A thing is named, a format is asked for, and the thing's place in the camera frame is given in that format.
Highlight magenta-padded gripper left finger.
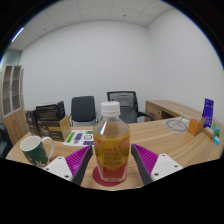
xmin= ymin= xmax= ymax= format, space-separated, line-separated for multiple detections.
xmin=43 ymin=144 xmax=95 ymax=187

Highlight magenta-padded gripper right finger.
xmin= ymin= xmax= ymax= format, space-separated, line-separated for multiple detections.
xmin=130 ymin=143 xmax=184 ymax=186

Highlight orange drink bottle white cap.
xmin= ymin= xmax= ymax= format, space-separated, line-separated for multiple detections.
xmin=92 ymin=100 xmax=131 ymax=184

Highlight white leaflet with coloured print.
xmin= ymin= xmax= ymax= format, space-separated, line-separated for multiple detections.
xmin=62 ymin=129 xmax=96 ymax=148

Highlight flat round red coaster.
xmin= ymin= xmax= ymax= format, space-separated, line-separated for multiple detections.
xmin=91 ymin=165 xmax=130 ymax=187

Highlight brown box with tan side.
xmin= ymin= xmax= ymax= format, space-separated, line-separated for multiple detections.
xmin=36 ymin=114 xmax=73 ymax=143

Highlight green and red printed mug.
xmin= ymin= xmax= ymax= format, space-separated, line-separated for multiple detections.
xmin=18 ymin=134 xmax=56 ymax=168

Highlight round grey ringed pad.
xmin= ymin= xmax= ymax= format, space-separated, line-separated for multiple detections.
xmin=165 ymin=116 xmax=190 ymax=134

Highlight black padded chair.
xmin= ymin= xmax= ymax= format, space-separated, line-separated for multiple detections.
xmin=69 ymin=95 xmax=99 ymax=127

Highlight wooden side desk with drawers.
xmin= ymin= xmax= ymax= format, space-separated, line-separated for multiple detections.
xmin=144 ymin=99 xmax=206 ymax=123

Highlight orange box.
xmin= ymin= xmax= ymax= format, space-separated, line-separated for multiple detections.
xmin=186 ymin=116 xmax=206 ymax=137

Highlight black mesh office chair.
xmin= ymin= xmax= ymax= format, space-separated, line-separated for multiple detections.
xmin=106 ymin=90 xmax=155 ymax=125

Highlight small tan box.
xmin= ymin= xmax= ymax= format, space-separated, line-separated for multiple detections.
xmin=202 ymin=126 xmax=216 ymax=140

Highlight small blue box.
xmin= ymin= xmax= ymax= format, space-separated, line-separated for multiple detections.
xmin=212 ymin=134 xmax=222 ymax=146

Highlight black leather sofa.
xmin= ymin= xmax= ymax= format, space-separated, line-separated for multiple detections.
xmin=0 ymin=123 xmax=14 ymax=159

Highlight small green box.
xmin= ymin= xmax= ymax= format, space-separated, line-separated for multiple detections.
xmin=210 ymin=122 xmax=222 ymax=137

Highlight tall purple box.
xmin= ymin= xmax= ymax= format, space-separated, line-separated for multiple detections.
xmin=201 ymin=97 xmax=215 ymax=129

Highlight wooden shelf unit glass doors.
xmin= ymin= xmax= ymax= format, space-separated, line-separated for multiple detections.
xmin=0 ymin=63 xmax=30 ymax=145

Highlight small square ceiling light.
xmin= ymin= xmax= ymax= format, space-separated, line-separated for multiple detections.
xmin=10 ymin=27 xmax=25 ymax=44

